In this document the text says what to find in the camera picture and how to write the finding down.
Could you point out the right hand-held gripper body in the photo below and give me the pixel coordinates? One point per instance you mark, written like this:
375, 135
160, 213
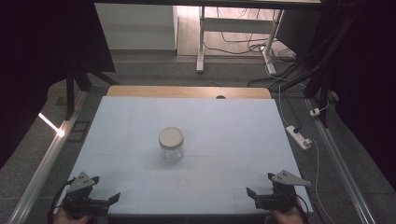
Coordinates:
281, 199

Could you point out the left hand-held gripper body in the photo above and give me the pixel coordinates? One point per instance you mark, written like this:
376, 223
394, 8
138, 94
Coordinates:
81, 199

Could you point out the clear glass jar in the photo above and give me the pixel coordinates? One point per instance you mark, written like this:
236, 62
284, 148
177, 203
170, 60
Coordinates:
172, 154

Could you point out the white jar lid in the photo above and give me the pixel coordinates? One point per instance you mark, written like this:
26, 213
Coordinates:
171, 137

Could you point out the person's right hand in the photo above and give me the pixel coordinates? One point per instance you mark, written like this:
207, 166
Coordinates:
288, 218

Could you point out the person's left hand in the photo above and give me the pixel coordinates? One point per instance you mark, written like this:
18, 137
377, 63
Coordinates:
67, 219

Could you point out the white power strip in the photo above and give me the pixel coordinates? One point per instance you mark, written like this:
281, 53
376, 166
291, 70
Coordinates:
298, 137

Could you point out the white table mat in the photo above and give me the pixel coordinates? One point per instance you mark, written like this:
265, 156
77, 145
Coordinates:
218, 140

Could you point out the small white adapter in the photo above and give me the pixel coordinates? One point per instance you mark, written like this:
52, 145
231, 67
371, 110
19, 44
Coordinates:
315, 112

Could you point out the black metal stand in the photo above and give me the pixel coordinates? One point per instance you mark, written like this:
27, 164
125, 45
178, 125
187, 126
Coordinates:
71, 93
323, 62

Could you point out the black curtain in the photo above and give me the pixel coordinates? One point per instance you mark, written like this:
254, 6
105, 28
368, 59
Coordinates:
37, 56
370, 77

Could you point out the white-legged desk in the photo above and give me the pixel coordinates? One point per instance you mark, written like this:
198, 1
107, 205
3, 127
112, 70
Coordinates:
236, 25

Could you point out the aluminium rail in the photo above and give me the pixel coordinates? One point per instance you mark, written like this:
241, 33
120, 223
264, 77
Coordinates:
342, 174
40, 174

